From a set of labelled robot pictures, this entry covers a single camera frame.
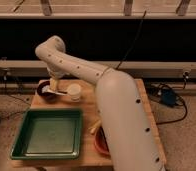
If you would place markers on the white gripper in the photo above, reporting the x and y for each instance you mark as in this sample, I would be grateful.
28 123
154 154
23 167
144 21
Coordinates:
55 74

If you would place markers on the white dish brush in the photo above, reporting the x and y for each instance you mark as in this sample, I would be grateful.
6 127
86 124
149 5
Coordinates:
53 87

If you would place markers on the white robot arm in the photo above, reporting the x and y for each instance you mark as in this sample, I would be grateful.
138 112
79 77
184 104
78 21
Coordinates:
130 140

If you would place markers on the green plastic tray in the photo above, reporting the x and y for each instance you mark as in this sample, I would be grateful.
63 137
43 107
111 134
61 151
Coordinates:
47 134

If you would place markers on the dark brown bowl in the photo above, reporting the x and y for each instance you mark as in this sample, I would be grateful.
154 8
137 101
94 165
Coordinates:
43 93

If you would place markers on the white plastic cup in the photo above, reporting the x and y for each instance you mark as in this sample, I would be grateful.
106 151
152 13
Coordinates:
74 91

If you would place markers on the wooden table board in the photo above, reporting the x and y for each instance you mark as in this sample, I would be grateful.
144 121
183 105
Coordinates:
88 156

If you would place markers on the yellow banana toy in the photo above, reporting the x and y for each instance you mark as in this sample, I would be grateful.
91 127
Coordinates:
95 126

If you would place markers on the orange red bowl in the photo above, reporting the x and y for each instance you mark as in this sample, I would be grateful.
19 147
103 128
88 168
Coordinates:
100 143

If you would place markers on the black power adapter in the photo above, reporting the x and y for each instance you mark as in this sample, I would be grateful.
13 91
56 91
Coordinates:
168 97

